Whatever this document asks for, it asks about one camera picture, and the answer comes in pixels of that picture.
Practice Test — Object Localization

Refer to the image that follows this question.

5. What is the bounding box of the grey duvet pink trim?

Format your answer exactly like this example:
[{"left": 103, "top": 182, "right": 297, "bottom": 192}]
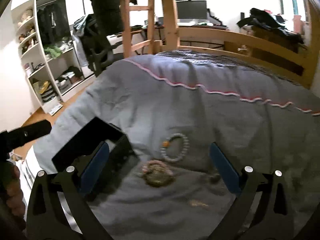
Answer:
[{"left": 34, "top": 51, "right": 319, "bottom": 239}]

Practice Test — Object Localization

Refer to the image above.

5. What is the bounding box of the black jewelry box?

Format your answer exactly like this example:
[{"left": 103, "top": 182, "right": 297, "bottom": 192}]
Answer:
[{"left": 52, "top": 117, "right": 139, "bottom": 202}]

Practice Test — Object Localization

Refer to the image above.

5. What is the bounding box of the green folded clothing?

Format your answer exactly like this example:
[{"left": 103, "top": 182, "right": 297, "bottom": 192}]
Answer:
[{"left": 44, "top": 45, "right": 62, "bottom": 59}]

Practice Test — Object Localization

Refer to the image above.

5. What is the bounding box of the pile of dark clothes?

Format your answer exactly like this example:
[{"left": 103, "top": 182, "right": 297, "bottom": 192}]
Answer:
[{"left": 237, "top": 8, "right": 304, "bottom": 44}]

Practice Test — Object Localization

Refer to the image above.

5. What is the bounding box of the person's left hand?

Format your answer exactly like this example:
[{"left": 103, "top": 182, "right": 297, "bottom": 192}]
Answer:
[{"left": 1, "top": 160, "right": 26, "bottom": 231}]

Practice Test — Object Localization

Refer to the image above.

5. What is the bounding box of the white shelving wardrobe unit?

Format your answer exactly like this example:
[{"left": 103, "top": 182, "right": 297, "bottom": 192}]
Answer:
[{"left": 11, "top": 0, "right": 95, "bottom": 115}]

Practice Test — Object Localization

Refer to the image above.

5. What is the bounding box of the black office chair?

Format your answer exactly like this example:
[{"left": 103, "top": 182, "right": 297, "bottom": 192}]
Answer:
[{"left": 73, "top": 14, "right": 116, "bottom": 77}]

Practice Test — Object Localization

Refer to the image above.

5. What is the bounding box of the grey bead bracelet orange bead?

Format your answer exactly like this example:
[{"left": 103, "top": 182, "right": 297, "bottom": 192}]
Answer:
[{"left": 160, "top": 133, "right": 190, "bottom": 163}]

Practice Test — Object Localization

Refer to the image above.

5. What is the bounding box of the wooden bed frame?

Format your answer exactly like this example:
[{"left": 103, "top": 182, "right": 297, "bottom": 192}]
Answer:
[{"left": 153, "top": 0, "right": 318, "bottom": 90}]

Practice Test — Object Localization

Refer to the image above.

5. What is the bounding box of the multicolour stone bracelet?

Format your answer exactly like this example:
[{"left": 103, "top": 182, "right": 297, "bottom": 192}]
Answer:
[{"left": 142, "top": 166, "right": 176, "bottom": 188}]

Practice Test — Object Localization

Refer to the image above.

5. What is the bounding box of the plush teddy bear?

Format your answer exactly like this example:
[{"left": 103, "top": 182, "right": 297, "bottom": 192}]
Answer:
[{"left": 18, "top": 9, "right": 33, "bottom": 27}]

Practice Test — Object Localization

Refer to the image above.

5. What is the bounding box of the black computer monitor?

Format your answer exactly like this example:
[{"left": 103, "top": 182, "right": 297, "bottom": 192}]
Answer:
[{"left": 176, "top": 0, "right": 207, "bottom": 20}]

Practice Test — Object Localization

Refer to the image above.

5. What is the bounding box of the wooden ladder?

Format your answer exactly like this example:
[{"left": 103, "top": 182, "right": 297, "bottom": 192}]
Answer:
[{"left": 120, "top": 0, "right": 155, "bottom": 58}]

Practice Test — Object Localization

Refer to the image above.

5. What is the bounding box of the small gold earring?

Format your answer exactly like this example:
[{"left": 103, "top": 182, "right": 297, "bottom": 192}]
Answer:
[{"left": 189, "top": 199, "right": 209, "bottom": 208}]

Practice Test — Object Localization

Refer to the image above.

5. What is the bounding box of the wooden dresser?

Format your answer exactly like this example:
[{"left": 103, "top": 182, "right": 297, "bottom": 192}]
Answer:
[{"left": 224, "top": 26, "right": 305, "bottom": 76}]

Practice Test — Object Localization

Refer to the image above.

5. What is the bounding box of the desk with clutter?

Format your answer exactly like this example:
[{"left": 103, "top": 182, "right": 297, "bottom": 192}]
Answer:
[{"left": 111, "top": 21, "right": 237, "bottom": 58}]

